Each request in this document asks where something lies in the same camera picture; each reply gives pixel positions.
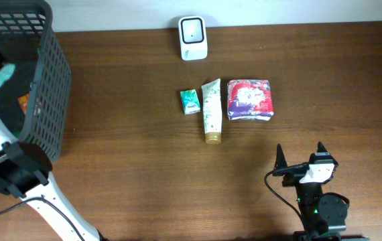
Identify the dark grey plastic basket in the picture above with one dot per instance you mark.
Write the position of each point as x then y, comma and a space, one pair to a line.
41, 69

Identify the light teal wipes packet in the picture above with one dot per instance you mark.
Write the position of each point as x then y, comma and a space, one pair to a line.
6, 72

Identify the orange small tissue pack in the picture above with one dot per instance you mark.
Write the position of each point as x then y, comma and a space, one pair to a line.
23, 102

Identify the white Pantene tube gold cap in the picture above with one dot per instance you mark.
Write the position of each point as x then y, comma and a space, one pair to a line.
212, 112

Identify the red purple tissue pack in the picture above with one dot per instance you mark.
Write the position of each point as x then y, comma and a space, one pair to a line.
249, 100

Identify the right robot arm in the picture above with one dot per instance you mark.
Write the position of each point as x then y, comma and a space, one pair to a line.
323, 215

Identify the small teal tissue pack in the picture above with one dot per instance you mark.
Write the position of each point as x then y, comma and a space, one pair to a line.
190, 101

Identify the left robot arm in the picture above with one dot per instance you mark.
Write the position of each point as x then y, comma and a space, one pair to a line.
26, 173

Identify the white barcode scanner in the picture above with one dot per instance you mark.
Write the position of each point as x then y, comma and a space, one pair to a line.
193, 38

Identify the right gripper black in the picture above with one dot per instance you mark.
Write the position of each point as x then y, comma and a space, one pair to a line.
291, 179

